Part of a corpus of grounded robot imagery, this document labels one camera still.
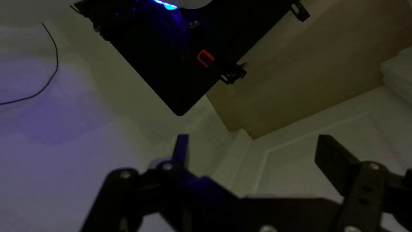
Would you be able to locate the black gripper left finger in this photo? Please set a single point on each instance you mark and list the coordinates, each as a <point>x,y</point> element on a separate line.
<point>171,197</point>

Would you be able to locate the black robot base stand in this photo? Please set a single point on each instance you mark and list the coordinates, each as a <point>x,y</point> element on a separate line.
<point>162,64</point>

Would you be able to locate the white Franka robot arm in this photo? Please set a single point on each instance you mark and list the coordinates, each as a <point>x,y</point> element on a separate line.
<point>193,2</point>

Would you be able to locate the black clamp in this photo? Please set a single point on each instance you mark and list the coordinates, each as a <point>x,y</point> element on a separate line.
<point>233,72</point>
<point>300,9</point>

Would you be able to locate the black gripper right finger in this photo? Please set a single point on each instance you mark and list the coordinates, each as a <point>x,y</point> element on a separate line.
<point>368,193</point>

